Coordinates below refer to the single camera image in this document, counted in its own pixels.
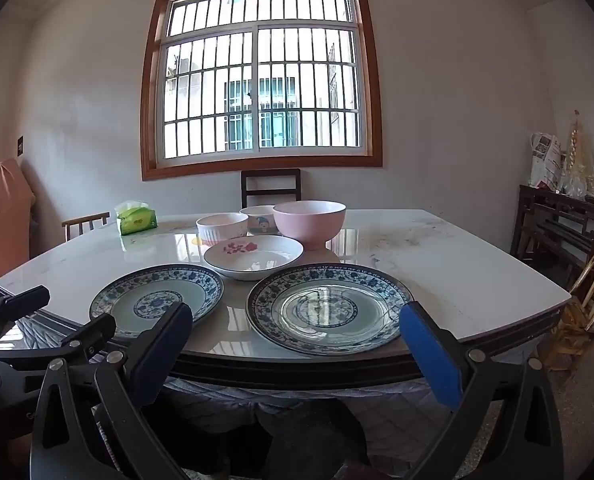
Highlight newspaper bundle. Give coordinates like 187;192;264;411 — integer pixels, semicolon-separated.
528;131;562;191

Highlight white bowl with cartoon print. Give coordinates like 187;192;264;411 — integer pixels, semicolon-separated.
239;205;284;237

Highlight person's dark trouser leg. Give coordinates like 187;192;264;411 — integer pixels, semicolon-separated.
257;400;372;480

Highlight orange covered object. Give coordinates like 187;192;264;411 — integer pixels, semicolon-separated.
0;157;38;286

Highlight bags on cabinet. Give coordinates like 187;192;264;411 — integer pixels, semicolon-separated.
557;110;594;198

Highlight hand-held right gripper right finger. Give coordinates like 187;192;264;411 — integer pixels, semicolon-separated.
399;301;565;480

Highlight white plate with pink flowers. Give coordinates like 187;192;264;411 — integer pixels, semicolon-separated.
204;235;305;282

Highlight large blue patterned plate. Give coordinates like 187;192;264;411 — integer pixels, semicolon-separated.
246;262;414;357

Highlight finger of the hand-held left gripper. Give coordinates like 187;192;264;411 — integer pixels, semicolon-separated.
0;285;51;351
0;314;118;364

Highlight dark wooden cabinet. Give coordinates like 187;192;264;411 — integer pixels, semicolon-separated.
509;185;594;291

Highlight barred window with wooden frame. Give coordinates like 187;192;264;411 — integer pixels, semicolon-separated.
141;0;384;182

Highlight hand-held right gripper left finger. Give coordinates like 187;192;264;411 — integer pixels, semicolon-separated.
29;301;194;480

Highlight green tissue pack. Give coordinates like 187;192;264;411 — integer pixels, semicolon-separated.
114;200;158;237

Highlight light wooden chair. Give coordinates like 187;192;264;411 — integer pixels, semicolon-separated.
61;211;112;241

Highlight white ribbed bowl pink band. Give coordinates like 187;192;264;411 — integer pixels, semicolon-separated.
196;212;250;247

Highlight small blue patterned plate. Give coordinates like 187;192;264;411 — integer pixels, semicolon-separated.
89;264;225;340

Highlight dark wooden chair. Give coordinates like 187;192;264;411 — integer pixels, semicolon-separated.
241;168;302;209

